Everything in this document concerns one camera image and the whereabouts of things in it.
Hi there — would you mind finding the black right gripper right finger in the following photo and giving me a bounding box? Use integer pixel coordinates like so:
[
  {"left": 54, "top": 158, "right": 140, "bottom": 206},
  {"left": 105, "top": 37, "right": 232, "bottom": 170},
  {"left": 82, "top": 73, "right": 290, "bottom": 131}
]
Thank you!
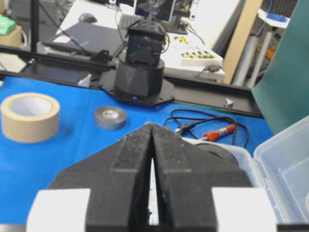
[{"left": 152, "top": 124, "right": 251, "bottom": 232}]

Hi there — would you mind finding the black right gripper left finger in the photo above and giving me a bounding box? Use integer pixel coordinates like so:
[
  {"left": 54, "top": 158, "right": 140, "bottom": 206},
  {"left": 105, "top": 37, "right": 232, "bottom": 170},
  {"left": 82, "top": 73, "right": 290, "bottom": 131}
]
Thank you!
[{"left": 49, "top": 124, "right": 153, "bottom": 232}]

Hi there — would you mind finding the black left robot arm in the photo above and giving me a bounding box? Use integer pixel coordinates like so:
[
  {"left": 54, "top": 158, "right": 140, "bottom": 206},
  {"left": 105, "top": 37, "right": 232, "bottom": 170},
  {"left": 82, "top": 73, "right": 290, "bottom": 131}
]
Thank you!
[{"left": 50, "top": 0, "right": 173, "bottom": 232}]

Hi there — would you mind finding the clear plastic tool box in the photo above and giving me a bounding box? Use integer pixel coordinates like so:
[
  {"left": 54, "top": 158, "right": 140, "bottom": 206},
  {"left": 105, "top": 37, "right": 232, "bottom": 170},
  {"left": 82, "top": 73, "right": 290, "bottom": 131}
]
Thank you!
[{"left": 183, "top": 115, "right": 309, "bottom": 224}]

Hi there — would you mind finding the white box with yellow parts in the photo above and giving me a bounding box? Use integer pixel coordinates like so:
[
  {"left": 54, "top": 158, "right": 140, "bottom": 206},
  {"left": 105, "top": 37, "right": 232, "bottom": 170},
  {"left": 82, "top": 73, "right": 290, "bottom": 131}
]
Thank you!
[{"left": 161, "top": 33, "right": 223, "bottom": 69}]

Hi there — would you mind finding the black tape roll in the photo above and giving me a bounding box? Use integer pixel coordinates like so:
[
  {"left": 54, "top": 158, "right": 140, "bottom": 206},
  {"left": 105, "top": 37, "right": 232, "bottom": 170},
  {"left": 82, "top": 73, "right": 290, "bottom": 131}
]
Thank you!
[{"left": 195, "top": 143, "right": 239, "bottom": 167}]

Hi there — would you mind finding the small grey tape roll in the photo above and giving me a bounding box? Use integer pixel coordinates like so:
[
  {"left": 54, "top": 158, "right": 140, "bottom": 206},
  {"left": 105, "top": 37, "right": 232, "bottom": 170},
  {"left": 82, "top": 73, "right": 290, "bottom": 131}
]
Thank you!
[{"left": 94, "top": 106, "right": 127, "bottom": 130}]

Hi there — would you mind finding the blue table cloth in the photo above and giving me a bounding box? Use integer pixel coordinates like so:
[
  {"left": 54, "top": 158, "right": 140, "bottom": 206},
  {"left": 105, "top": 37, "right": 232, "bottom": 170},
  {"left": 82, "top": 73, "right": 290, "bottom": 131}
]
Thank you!
[{"left": 0, "top": 75, "right": 274, "bottom": 226}]

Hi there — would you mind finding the beige masking tape roll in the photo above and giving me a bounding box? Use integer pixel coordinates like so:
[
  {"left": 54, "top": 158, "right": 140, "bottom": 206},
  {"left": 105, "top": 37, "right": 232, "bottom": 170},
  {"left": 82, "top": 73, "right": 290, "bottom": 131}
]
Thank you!
[{"left": 0, "top": 92, "right": 60, "bottom": 144}]

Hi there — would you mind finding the green cutting mat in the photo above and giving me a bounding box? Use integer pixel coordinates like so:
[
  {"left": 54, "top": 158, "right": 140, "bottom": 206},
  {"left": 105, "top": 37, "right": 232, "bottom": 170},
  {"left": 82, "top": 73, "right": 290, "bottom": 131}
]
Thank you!
[{"left": 252, "top": 0, "right": 309, "bottom": 134}]

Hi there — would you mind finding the dark blue laptop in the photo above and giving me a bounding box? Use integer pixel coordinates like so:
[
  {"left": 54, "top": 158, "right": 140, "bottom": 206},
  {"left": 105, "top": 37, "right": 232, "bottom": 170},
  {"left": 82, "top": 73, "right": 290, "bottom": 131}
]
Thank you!
[{"left": 42, "top": 22, "right": 126, "bottom": 56}]

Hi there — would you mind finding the black computer mouse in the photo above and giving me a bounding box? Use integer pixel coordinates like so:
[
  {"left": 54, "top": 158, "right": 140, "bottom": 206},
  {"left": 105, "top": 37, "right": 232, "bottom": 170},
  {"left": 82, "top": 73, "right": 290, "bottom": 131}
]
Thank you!
[{"left": 78, "top": 13, "right": 97, "bottom": 23}]

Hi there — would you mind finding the brown cardboard panel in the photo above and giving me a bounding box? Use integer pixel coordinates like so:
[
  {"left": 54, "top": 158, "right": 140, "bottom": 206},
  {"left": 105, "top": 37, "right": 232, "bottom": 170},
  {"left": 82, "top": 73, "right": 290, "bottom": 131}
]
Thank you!
[{"left": 223, "top": 0, "right": 263, "bottom": 85}]

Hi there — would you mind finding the green cloth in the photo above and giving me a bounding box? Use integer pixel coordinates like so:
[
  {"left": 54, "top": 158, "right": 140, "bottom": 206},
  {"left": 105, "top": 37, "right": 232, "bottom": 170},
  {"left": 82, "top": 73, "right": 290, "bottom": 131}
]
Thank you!
[{"left": 0, "top": 15, "right": 16, "bottom": 36}]

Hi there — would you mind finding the red handled soldering tool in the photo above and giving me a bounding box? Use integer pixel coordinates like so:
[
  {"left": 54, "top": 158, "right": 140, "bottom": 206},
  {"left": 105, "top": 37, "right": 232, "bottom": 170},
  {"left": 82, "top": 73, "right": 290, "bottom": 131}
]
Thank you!
[{"left": 201, "top": 124, "right": 237, "bottom": 142}]

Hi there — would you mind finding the black cable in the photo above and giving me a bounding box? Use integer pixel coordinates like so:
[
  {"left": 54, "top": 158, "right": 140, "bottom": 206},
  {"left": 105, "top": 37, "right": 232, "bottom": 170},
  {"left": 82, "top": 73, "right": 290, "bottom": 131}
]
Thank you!
[{"left": 164, "top": 109, "right": 250, "bottom": 149}]

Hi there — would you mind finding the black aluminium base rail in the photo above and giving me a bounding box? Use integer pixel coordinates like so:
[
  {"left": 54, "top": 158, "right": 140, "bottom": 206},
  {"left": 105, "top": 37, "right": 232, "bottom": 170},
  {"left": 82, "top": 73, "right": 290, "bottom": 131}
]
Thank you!
[{"left": 0, "top": 46, "right": 262, "bottom": 118}]

